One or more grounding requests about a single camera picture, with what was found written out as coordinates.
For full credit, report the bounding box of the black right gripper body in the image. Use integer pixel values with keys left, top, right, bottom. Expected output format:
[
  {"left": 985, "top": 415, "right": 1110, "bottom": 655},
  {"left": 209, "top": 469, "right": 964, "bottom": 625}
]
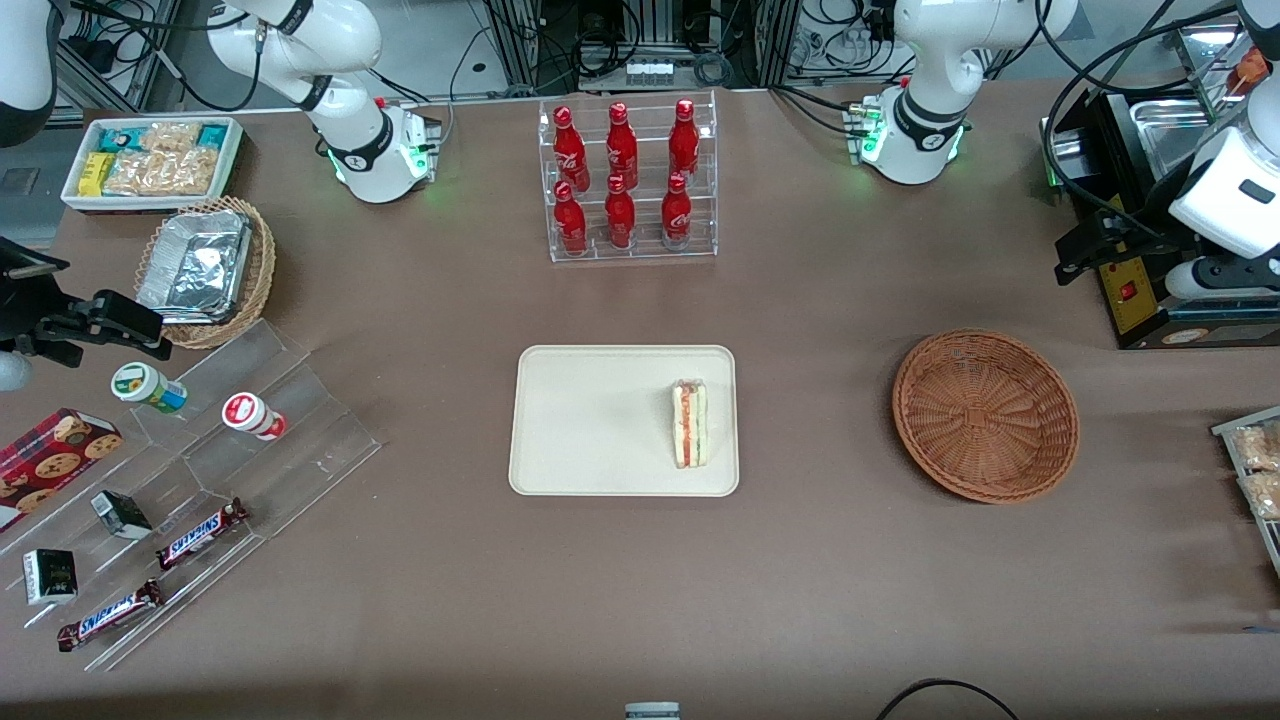
[{"left": 0, "top": 237, "right": 101, "bottom": 341}]

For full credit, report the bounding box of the sandwich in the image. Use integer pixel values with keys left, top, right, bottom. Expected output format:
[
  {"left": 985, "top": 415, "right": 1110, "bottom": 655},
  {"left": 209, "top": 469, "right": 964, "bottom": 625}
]
[{"left": 671, "top": 378, "right": 709, "bottom": 470}]

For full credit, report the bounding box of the aluminium foil tray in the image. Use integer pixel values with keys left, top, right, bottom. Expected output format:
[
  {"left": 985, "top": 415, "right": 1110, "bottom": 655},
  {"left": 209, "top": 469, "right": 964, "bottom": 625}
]
[{"left": 136, "top": 209, "right": 254, "bottom": 324}]

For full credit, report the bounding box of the wicker basket holding foil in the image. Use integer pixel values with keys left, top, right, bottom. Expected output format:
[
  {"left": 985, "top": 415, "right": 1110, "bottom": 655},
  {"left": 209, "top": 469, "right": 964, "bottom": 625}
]
[{"left": 134, "top": 196, "right": 277, "bottom": 350}]

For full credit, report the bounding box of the empty brown wicker basket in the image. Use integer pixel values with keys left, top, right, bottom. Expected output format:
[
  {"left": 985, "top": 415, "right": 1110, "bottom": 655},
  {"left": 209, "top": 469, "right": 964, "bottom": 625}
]
[{"left": 892, "top": 330, "right": 1081, "bottom": 504}]

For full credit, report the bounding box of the metal tray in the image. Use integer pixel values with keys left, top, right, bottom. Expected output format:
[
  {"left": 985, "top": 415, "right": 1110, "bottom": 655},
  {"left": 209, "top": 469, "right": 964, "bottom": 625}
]
[{"left": 1212, "top": 405, "right": 1280, "bottom": 581}]

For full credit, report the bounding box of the cream plastic tray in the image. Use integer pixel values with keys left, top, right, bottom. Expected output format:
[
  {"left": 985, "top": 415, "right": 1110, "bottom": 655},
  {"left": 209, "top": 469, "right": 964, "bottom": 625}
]
[{"left": 508, "top": 345, "right": 740, "bottom": 498}]

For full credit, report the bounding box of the black food warmer appliance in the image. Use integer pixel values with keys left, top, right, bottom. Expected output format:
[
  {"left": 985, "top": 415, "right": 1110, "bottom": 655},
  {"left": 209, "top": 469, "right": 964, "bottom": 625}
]
[{"left": 1040, "top": 15, "right": 1280, "bottom": 351}]

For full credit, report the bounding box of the green lid yogurt cup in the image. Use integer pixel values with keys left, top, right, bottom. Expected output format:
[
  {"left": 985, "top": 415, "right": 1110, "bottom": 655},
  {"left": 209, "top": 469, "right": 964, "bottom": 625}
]
[{"left": 110, "top": 362, "right": 189, "bottom": 415}]

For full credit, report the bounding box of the steel pan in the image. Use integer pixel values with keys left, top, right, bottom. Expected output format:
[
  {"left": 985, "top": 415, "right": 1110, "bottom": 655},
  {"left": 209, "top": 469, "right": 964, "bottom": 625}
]
[{"left": 1130, "top": 98, "right": 1236, "bottom": 176}]

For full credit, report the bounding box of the red tartan cookie box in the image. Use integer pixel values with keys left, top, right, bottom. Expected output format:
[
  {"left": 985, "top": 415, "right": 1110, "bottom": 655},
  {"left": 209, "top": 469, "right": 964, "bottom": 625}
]
[{"left": 0, "top": 407, "right": 124, "bottom": 534}]

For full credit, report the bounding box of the white snack bin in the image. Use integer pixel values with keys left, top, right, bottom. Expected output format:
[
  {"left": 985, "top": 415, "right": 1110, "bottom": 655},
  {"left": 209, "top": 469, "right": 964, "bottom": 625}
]
[{"left": 60, "top": 116, "right": 245, "bottom": 215}]

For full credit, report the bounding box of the red lid yogurt cup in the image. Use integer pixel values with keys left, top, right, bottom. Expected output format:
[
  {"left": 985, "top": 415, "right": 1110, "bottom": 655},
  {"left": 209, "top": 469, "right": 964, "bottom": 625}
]
[{"left": 221, "top": 392, "right": 288, "bottom": 442}]

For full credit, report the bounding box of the clear cracker bag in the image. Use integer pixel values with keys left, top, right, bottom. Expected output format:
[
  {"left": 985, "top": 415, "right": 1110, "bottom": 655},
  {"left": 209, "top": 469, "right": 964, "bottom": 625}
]
[
  {"left": 140, "top": 121, "right": 204, "bottom": 154},
  {"left": 103, "top": 148, "right": 219, "bottom": 197}
]

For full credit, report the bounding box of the small dark green carton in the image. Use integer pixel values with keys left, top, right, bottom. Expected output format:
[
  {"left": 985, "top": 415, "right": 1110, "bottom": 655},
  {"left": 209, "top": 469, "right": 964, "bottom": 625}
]
[
  {"left": 90, "top": 490, "right": 153, "bottom": 541},
  {"left": 22, "top": 548, "right": 79, "bottom": 607}
]

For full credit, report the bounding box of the clear acrylic stepped shelf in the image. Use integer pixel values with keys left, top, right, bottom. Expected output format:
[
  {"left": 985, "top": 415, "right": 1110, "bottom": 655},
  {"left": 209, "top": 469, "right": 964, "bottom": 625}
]
[{"left": 0, "top": 318, "right": 384, "bottom": 673}]

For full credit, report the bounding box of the Snickers chocolate bar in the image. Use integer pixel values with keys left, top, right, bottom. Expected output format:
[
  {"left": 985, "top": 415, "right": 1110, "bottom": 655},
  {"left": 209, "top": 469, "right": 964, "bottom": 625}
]
[
  {"left": 155, "top": 498, "right": 250, "bottom": 571},
  {"left": 56, "top": 579, "right": 164, "bottom": 653}
]

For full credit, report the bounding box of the clear snack bag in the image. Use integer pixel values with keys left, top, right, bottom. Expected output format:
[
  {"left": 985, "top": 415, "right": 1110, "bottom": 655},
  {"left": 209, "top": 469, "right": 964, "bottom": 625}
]
[
  {"left": 1230, "top": 425, "right": 1280, "bottom": 473},
  {"left": 1238, "top": 472, "right": 1280, "bottom": 521}
]

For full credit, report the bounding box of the red cola bottle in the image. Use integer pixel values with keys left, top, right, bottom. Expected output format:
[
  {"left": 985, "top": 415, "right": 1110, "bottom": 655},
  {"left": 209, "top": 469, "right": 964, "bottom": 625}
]
[
  {"left": 668, "top": 99, "right": 700, "bottom": 181},
  {"left": 661, "top": 172, "right": 693, "bottom": 249},
  {"left": 604, "top": 175, "right": 637, "bottom": 251},
  {"left": 553, "top": 107, "right": 591, "bottom": 193},
  {"left": 553, "top": 181, "right": 589, "bottom": 256},
  {"left": 606, "top": 102, "right": 639, "bottom": 191}
]

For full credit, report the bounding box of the clear acrylic bottle rack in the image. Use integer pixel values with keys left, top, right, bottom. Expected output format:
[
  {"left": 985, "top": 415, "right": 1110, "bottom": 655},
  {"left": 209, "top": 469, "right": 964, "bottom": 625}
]
[{"left": 538, "top": 90, "right": 719, "bottom": 264}]

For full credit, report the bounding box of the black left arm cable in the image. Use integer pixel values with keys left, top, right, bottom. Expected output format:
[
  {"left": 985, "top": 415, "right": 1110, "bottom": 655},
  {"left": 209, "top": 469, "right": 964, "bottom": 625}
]
[{"left": 1040, "top": 0, "right": 1246, "bottom": 246}]

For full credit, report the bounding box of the black table cable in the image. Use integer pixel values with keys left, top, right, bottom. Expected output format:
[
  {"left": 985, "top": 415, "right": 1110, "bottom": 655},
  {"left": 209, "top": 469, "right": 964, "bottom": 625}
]
[{"left": 876, "top": 678, "right": 1021, "bottom": 720}]

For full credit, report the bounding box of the aluminium frame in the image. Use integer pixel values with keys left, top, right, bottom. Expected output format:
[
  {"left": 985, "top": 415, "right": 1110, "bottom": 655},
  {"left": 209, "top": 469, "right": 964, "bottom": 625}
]
[{"left": 485, "top": 0, "right": 801, "bottom": 93}]

